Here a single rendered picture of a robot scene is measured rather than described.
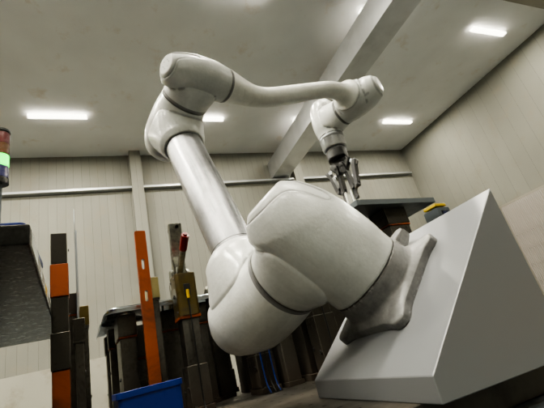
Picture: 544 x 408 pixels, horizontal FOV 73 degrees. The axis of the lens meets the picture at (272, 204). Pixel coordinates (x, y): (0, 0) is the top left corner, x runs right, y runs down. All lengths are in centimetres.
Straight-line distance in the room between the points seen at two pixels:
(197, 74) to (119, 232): 964
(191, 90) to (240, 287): 56
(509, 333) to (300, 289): 28
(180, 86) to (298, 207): 56
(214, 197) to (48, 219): 1009
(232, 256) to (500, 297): 44
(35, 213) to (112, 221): 180
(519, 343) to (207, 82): 86
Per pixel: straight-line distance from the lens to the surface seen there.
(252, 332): 70
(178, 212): 1085
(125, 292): 1009
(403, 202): 132
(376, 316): 61
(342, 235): 57
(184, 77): 102
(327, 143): 134
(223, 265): 73
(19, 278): 75
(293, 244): 57
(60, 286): 106
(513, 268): 62
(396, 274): 61
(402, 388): 53
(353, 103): 129
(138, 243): 112
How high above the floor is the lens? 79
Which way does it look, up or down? 21 degrees up
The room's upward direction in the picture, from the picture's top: 14 degrees counter-clockwise
